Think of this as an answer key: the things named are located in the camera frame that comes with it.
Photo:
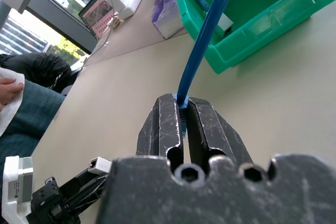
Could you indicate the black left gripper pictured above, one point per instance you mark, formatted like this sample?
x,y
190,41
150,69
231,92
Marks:
x,y
50,203

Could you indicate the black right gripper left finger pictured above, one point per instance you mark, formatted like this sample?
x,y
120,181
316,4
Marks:
x,y
168,124

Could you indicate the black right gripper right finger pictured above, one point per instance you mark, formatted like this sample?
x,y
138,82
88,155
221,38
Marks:
x,y
215,132

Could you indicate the white coupler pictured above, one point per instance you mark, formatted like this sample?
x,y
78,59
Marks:
x,y
225,22
101,165

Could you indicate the white tissue cloth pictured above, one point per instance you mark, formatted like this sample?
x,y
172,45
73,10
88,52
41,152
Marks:
x,y
11,103

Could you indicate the green plastic bin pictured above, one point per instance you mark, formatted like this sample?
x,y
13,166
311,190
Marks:
x,y
262,6

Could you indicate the bystander's bare hand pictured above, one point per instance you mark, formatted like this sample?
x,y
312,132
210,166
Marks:
x,y
8,90

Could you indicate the purple and white plastic bag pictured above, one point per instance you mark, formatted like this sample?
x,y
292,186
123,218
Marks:
x,y
168,16

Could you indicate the small beige figurine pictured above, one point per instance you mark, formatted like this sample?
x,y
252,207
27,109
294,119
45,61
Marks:
x,y
115,22

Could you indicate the black jacket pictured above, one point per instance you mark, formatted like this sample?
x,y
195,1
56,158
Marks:
x,y
36,69

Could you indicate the white box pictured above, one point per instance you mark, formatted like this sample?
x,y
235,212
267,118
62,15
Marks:
x,y
128,1

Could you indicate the open laptop with pink screen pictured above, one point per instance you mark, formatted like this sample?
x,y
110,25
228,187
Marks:
x,y
98,11

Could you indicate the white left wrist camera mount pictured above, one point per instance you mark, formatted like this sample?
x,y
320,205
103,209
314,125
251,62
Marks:
x,y
15,190

